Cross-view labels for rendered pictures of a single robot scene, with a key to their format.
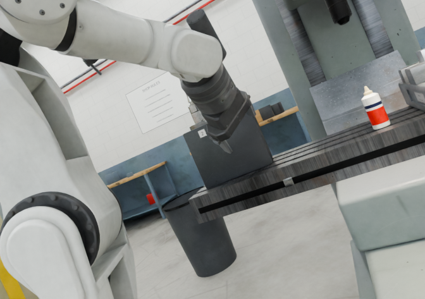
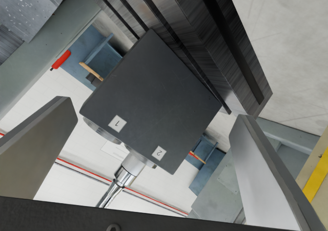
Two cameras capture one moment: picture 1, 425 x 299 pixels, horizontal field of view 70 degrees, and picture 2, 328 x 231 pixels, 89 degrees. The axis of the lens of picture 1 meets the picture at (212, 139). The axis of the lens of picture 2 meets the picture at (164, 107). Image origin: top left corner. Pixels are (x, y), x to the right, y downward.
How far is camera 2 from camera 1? 62 cm
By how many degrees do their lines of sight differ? 12
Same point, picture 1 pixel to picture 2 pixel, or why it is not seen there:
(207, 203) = (251, 96)
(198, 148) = (180, 145)
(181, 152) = not seen: hidden behind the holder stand
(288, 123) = (96, 66)
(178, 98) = not seen: hidden behind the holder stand
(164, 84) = (112, 149)
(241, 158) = (167, 78)
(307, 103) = (50, 37)
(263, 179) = (199, 18)
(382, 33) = not seen: outside the picture
